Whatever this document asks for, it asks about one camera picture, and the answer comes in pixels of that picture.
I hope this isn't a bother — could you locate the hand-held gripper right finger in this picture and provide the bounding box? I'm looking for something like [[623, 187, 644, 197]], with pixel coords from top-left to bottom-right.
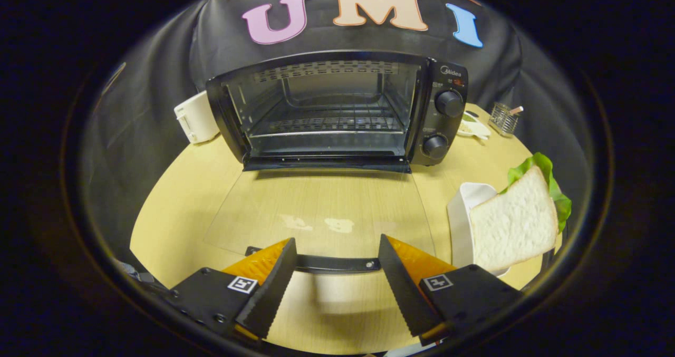
[[378, 234, 523, 346]]

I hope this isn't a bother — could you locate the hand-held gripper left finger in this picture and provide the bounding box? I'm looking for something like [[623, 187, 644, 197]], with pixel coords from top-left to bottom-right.
[[168, 237, 297, 341]]

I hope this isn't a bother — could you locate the white bread lettuce sandwich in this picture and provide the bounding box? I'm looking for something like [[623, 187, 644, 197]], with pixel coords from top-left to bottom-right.
[[469, 152, 572, 273]]

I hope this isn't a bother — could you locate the black toaster oven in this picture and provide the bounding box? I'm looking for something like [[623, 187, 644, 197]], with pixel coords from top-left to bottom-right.
[[203, 50, 469, 274]]

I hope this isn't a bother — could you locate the white pop-up toaster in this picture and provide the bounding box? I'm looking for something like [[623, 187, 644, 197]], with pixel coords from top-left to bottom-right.
[[174, 90, 220, 145]]

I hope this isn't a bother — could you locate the white square plate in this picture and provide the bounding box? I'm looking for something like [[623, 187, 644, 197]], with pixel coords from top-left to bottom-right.
[[447, 182, 509, 277]]

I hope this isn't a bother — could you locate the divided white dish of grains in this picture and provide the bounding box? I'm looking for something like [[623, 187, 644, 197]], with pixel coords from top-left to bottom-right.
[[457, 112, 491, 140]]

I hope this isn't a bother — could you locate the clear utensil holder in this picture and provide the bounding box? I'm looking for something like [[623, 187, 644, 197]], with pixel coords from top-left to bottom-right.
[[488, 102, 520, 136]]

